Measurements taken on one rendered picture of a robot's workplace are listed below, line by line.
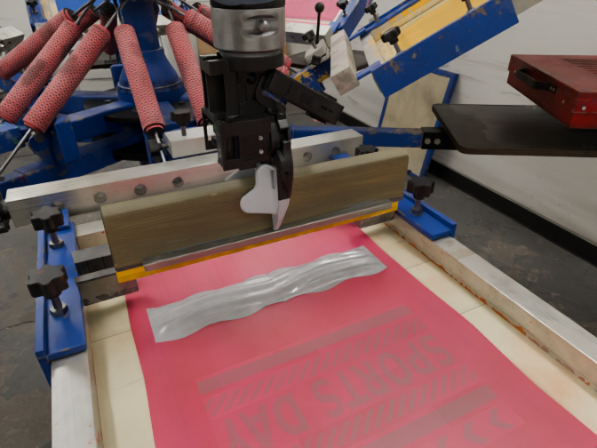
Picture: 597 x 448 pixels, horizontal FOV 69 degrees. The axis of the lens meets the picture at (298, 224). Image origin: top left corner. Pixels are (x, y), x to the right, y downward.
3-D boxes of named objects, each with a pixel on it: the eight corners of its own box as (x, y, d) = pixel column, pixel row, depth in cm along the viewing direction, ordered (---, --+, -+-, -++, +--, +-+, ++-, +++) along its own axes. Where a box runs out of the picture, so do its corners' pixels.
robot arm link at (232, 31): (267, 1, 48) (300, 8, 42) (268, 45, 50) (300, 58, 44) (201, 4, 45) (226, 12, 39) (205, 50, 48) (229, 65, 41)
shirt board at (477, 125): (562, 129, 149) (569, 106, 145) (631, 180, 115) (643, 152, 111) (179, 121, 157) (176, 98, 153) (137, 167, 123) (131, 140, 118)
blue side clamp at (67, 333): (99, 379, 53) (83, 338, 49) (52, 395, 51) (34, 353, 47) (83, 251, 76) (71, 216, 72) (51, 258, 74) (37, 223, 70)
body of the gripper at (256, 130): (205, 154, 53) (194, 49, 47) (270, 142, 57) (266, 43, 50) (225, 178, 47) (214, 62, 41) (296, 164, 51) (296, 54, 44)
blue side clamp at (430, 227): (449, 258, 74) (457, 223, 70) (426, 266, 72) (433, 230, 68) (354, 186, 97) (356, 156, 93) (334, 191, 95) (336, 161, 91)
